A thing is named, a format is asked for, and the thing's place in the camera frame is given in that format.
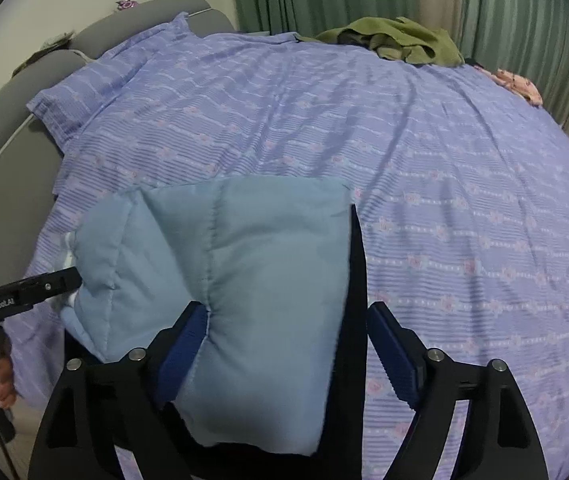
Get light blue padded pants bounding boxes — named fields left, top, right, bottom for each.
left=60, top=176, right=350, bottom=455

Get person's left hand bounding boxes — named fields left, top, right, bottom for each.
left=0, top=327, right=18, bottom=410

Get grey padded headboard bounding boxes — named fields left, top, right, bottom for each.
left=0, top=0, right=234, bottom=285

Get purple floral pillow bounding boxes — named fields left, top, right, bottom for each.
left=26, top=12, right=192, bottom=153

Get purple floral bed sheet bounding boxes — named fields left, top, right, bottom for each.
left=30, top=33, right=569, bottom=479

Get pink floral garment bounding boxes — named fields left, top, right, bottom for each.
left=476, top=66, right=543, bottom=106

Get olive green garment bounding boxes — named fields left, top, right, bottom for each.
left=295, top=16, right=464, bottom=67

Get green curtain right panel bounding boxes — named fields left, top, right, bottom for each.
left=459, top=0, right=569, bottom=125

